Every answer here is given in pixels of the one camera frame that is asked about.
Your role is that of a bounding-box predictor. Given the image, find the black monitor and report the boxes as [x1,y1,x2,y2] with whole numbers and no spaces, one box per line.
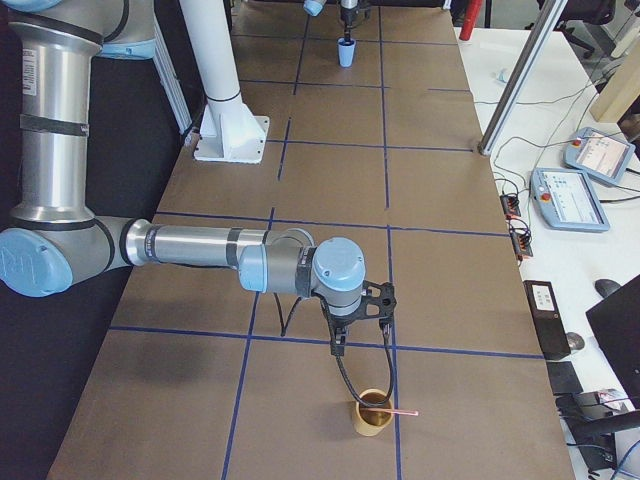
[586,276,639,408]

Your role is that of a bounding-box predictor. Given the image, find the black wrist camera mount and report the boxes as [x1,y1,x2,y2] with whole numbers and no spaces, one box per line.
[360,280,397,323]

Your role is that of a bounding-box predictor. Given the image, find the orange black adapter near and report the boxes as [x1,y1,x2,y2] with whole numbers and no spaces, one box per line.
[509,226,533,260]

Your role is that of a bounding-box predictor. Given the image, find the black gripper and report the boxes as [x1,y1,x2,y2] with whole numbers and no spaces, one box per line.
[323,302,359,356]
[339,0,370,44]

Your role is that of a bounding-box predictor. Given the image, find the white mounting pillar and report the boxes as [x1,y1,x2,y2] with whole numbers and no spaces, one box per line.
[180,0,270,164]

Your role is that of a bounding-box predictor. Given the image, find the aluminium frame post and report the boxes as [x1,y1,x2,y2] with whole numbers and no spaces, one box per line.
[478,0,568,156]

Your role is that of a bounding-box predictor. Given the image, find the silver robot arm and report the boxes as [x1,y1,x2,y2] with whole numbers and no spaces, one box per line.
[303,0,371,46]
[1,1,272,375]

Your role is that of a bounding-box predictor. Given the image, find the near teach pendant tablet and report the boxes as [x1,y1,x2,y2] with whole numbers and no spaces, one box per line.
[530,168,610,233]

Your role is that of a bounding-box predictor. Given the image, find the black power box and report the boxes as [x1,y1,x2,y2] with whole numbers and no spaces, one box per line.
[523,280,571,361]

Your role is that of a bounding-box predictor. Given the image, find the blue ribbed paper cup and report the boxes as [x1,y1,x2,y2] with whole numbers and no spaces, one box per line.
[337,37,356,68]

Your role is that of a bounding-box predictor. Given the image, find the brown paper table cover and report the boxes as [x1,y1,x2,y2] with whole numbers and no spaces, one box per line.
[49,2,573,479]

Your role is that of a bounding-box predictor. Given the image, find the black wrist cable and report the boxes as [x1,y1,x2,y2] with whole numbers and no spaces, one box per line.
[277,294,396,407]

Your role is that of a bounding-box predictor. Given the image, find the red cylinder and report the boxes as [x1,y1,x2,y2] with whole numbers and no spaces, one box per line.
[459,0,484,41]

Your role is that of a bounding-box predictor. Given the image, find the far teach pendant tablet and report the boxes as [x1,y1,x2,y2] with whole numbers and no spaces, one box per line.
[564,127,635,186]

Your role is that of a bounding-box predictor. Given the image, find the teach pendant tablet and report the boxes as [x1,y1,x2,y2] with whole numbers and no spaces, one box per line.
[564,127,635,186]
[530,168,610,233]

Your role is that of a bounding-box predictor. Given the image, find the orange black adapter far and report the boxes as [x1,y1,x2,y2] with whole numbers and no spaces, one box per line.
[500,193,521,219]

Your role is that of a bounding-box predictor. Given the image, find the orange black adapter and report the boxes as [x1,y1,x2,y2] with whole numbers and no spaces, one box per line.
[500,193,521,219]
[509,226,533,260]

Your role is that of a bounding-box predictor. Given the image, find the pink chopstick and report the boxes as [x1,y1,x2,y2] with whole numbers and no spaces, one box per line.
[361,407,420,417]

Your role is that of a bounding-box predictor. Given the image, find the black computer mouse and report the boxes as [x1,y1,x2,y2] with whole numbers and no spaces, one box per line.
[594,278,621,298]

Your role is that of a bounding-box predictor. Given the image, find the white paper cup on side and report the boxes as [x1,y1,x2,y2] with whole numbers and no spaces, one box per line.
[495,68,511,84]

